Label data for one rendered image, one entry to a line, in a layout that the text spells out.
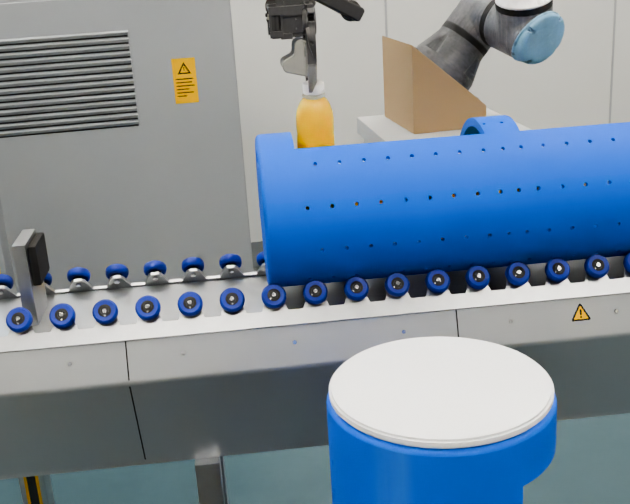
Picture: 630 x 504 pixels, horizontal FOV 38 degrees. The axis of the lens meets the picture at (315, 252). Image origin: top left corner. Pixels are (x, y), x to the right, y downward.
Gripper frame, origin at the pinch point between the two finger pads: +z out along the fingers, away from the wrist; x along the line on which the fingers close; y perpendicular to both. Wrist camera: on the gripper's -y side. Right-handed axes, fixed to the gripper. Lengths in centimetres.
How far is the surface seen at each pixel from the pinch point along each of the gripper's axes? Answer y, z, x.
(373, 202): -7.9, 19.1, 13.6
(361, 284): -5.6, 35.2, 10.3
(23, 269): 54, 28, 5
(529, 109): -133, 61, -277
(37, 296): 53, 35, 2
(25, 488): 72, 95, -31
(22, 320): 55, 36, 11
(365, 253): -6.2, 28.4, 13.1
